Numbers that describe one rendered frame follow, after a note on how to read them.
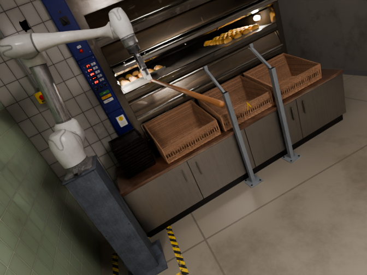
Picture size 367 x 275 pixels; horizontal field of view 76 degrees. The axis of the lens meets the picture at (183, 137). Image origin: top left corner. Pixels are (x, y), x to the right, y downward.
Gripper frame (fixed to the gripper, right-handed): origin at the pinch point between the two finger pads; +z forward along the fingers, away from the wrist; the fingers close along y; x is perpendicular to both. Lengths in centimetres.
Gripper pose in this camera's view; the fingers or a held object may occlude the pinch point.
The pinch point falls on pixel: (147, 77)
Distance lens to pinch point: 155.5
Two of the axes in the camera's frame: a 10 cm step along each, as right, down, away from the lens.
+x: 8.7, -4.8, 1.2
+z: 4.0, 8.3, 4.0
